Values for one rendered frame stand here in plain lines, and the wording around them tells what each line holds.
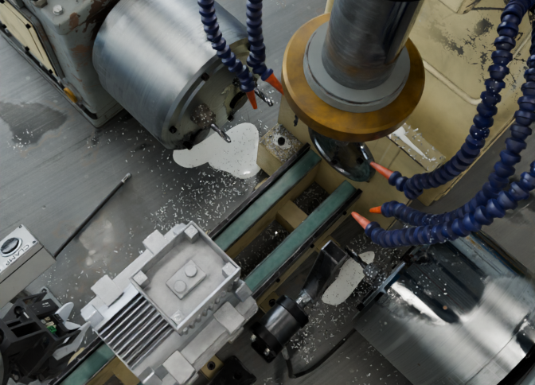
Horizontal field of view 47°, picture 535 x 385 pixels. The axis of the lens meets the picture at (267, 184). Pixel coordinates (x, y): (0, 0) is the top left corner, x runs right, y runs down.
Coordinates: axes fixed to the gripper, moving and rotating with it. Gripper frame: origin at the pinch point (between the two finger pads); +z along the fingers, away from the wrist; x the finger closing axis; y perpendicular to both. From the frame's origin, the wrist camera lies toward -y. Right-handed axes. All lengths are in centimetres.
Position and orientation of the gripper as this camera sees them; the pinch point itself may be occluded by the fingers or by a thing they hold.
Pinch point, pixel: (72, 334)
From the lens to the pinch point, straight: 93.7
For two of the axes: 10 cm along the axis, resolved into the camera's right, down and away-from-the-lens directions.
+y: 6.3, -7.5, -2.0
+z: 3.0, 0.0, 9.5
